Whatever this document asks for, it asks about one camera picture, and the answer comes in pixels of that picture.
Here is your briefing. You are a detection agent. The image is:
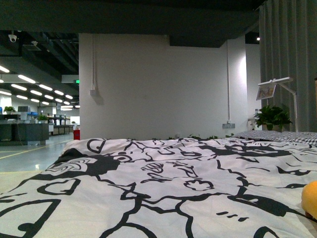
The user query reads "orange plush dinosaur toy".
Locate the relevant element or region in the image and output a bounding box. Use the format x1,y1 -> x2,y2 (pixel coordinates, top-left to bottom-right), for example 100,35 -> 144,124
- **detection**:
301,180 -> 317,219

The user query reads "red bin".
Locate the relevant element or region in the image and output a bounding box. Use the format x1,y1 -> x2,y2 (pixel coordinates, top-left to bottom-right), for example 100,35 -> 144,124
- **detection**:
73,129 -> 80,140

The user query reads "black and white patterned duvet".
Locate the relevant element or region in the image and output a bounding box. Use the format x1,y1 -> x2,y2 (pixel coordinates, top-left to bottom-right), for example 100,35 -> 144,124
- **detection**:
0,138 -> 317,238

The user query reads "small framed picture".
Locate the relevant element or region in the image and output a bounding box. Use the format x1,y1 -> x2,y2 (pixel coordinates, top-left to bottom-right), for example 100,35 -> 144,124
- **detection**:
256,84 -> 276,100

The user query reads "green potted plant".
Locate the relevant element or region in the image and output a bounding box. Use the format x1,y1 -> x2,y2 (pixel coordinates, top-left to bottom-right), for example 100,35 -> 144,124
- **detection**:
254,105 -> 292,132

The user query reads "white desk lamp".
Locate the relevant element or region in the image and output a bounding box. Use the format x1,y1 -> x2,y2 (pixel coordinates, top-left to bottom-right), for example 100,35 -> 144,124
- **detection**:
257,76 -> 299,132

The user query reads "dark office counter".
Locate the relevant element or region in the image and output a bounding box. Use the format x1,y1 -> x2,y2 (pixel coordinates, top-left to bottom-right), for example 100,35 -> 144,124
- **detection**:
0,123 -> 49,146

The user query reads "grey checkered pillow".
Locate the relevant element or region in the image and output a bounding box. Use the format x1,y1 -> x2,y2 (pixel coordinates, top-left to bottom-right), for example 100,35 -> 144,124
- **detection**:
233,130 -> 317,146

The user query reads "grey curtain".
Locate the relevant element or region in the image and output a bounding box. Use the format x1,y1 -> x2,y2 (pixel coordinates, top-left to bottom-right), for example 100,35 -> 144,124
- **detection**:
259,0 -> 317,132

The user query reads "wall power socket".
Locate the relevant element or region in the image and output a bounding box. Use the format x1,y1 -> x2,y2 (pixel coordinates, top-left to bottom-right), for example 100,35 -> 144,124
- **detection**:
222,120 -> 236,129

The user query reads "white wall junction box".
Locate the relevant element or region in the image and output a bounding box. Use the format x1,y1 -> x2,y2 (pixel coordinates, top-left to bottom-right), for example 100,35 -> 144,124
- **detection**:
90,89 -> 99,97

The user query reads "white dome security camera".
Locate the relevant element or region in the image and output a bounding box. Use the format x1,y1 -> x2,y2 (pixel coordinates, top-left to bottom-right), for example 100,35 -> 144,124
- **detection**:
8,34 -> 17,43

